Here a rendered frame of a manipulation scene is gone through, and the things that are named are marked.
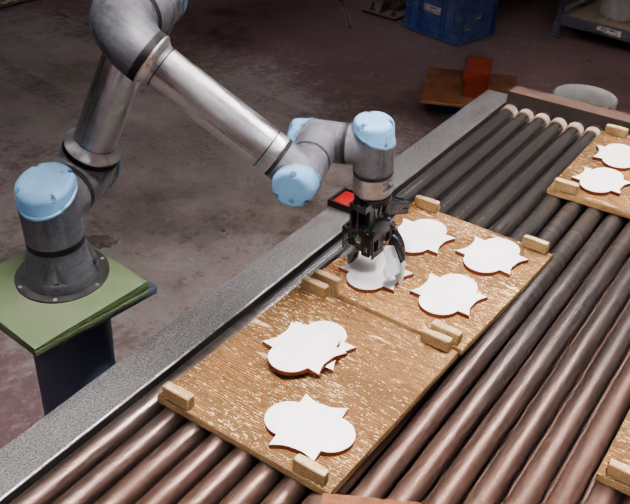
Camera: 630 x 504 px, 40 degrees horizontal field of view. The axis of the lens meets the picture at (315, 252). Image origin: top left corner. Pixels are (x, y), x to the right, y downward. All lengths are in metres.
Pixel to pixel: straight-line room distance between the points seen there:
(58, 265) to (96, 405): 0.37
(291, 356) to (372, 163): 0.37
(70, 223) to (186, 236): 1.94
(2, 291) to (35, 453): 0.49
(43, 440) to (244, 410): 0.32
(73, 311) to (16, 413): 1.18
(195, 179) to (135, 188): 0.28
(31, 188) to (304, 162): 0.55
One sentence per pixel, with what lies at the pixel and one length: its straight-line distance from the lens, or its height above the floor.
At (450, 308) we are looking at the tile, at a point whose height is 0.95.
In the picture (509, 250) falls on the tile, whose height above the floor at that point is 0.95.
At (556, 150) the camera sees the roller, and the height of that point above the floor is 0.92.
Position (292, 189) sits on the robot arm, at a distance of 1.45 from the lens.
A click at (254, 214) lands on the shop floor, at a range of 3.79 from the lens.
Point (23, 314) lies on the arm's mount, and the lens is 1.78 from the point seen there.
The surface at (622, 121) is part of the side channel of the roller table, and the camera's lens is 2.58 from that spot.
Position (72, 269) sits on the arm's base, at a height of 0.95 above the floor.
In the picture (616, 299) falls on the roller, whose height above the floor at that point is 0.92.
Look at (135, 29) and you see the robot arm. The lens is 1.46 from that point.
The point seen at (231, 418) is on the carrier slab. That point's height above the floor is 0.94.
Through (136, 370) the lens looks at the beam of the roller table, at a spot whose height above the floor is 0.92.
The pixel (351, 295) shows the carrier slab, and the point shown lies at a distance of 1.70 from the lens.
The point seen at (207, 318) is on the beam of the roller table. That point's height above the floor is 0.91.
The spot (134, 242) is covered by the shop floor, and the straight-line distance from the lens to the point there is 3.63.
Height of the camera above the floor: 1.93
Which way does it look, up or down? 33 degrees down
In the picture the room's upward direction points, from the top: 2 degrees clockwise
